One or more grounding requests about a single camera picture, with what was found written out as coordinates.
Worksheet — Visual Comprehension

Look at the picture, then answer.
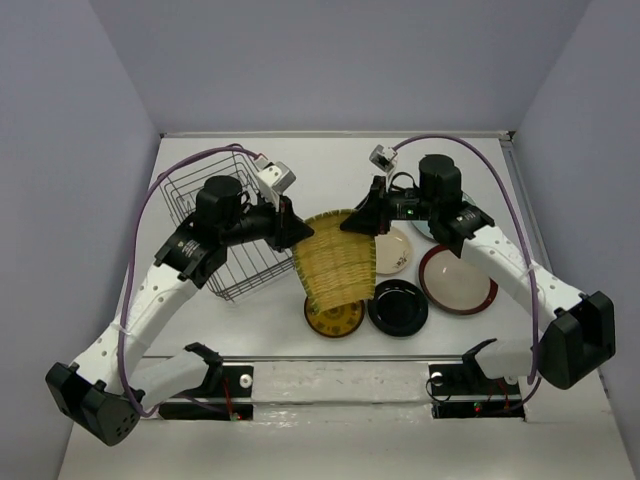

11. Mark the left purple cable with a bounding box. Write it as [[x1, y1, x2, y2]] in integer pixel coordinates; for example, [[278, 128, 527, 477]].
[[117, 144, 261, 419]]

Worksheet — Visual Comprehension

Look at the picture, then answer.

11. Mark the red rimmed cream plate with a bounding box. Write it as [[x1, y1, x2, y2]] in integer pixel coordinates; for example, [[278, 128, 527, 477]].
[[417, 246, 499, 316]]

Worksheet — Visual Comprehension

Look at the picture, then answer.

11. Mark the black round plate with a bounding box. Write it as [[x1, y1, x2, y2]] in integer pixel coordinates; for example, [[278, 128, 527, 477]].
[[367, 279, 429, 338]]

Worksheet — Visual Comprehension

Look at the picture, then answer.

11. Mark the yellow patterned round plate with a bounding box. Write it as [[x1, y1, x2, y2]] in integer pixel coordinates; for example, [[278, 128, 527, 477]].
[[304, 298, 366, 339]]

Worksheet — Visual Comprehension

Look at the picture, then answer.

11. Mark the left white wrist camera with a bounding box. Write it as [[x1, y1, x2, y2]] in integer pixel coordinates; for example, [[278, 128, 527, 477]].
[[254, 154, 296, 209]]

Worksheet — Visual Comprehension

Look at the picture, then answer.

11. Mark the woven bamboo pattern plate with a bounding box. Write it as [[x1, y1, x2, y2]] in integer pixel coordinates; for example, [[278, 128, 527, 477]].
[[292, 209, 377, 313]]

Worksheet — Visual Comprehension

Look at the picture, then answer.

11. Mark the light blue flower plate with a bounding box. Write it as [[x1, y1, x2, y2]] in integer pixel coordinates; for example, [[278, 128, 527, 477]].
[[411, 193, 476, 241]]

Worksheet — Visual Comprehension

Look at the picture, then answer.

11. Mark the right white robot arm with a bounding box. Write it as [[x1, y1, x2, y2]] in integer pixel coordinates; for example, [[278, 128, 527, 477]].
[[340, 149, 616, 392]]

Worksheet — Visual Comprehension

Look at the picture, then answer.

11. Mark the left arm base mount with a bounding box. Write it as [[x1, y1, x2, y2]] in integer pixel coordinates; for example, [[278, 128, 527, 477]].
[[157, 363, 254, 422]]

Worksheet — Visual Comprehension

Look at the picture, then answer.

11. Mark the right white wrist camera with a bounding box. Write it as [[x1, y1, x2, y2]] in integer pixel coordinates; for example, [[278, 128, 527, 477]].
[[369, 145, 397, 174]]

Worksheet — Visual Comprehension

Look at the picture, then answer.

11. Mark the cream plate with black brushmark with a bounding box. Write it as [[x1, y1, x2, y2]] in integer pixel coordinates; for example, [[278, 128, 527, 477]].
[[375, 227, 413, 275]]

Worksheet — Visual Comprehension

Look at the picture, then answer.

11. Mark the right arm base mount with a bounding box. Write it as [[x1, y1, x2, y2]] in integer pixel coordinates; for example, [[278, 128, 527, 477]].
[[425, 363, 526, 420]]

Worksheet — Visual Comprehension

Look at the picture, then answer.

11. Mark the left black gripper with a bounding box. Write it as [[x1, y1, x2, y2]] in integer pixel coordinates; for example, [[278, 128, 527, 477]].
[[222, 188, 315, 253]]

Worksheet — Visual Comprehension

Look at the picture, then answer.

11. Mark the dark wire dish rack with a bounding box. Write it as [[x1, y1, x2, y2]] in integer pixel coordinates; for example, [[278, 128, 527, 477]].
[[160, 153, 293, 302]]

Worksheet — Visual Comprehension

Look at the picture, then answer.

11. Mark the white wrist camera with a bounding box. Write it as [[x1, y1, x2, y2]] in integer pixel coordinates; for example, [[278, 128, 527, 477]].
[[369, 145, 397, 174], [254, 154, 296, 209]]

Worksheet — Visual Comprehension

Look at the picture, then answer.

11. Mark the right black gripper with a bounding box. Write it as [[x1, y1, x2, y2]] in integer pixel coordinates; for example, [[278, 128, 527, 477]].
[[340, 175, 439, 236]]

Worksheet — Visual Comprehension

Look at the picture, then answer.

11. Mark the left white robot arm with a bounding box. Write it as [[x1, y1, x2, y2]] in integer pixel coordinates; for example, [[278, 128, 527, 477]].
[[45, 166, 314, 446]]

